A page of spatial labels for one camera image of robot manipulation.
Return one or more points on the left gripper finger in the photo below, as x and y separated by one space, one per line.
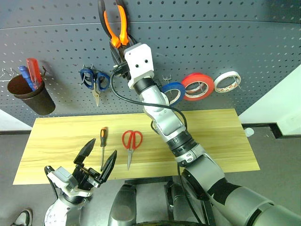
108 167
84 151

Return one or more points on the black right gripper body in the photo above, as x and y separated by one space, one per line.
122 69

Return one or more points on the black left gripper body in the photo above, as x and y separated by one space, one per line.
82 176

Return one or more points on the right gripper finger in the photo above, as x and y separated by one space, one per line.
132 42
117 54

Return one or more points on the orange and black needle-nose pliers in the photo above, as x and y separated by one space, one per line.
115 40

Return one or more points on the blue tape roll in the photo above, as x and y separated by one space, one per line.
178 88

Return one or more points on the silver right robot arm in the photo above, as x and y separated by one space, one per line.
169 127

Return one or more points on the grey metal pegboard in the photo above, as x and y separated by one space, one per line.
211 35

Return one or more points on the orange and black screwdriver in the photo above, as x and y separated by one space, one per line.
103 137

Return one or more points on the dark grey rounded shape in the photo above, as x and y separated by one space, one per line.
122 204
177 197

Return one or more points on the small double-prong metal hook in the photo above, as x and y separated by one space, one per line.
166 78

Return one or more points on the black plastic cup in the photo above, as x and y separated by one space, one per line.
40 103

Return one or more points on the grey and white shoe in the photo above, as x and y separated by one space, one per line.
23 217

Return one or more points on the red tape roll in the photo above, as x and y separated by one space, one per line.
197 75

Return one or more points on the dark cup holder hook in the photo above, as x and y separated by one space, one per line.
44 70

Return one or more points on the white tape roll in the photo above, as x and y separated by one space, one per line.
225 75

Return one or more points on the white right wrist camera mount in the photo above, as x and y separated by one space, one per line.
138 61

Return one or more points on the black metal table frame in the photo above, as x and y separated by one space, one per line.
141 181

